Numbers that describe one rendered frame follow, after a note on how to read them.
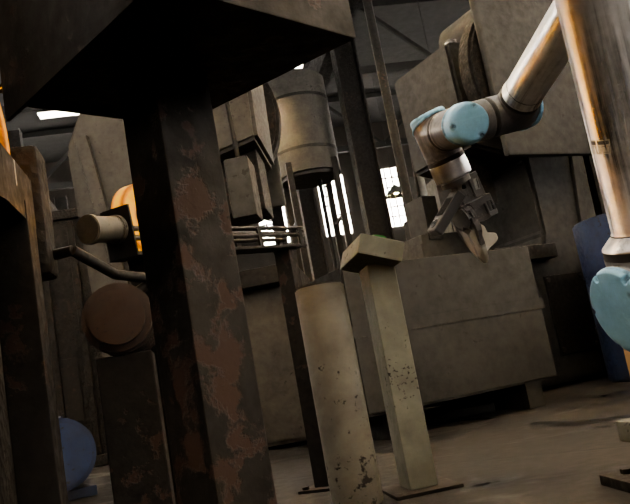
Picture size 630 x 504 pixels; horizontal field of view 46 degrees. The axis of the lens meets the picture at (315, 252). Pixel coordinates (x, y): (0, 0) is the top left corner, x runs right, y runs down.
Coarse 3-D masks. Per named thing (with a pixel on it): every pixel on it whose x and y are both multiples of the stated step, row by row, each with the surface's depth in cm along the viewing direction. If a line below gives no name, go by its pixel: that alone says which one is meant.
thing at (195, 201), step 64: (0, 0) 70; (64, 0) 60; (128, 0) 53; (192, 0) 54; (256, 0) 58; (320, 0) 63; (0, 64) 70; (64, 64) 61; (128, 64) 65; (192, 64) 67; (256, 64) 69; (128, 128) 68; (192, 128) 66; (192, 192) 64; (192, 256) 63; (192, 320) 61; (192, 384) 61; (256, 384) 64; (192, 448) 61; (256, 448) 62
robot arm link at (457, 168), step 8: (456, 160) 172; (464, 160) 173; (440, 168) 172; (448, 168) 172; (456, 168) 172; (464, 168) 172; (432, 176) 176; (440, 176) 173; (448, 176) 172; (456, 176) 172; (440, 184) 174
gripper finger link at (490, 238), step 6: (474, 234) 175; (486, 234) 176; (492, 234) 177; (474, 240) 176; (486, 240) 176; (492, 240) 177; (480, 246) 175; (486, 246) 176; (480, 252) 176; (486, 252) 176; (480, 258) 177; (486, 258) 177
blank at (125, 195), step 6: (126, 186) 160; (132, 186) 160; (120, 192) 158; (126, 192) 157; (132, 192) 159; (114, 198) 157; (120, 198) 156; (126, 198) 157; (132, 198) 159; (114, 204) 156; (120, 204) 155; (132, 204) 158; (132, 210) 158; (132, 216) 157; (138, 234) 158; (138, 246) 157
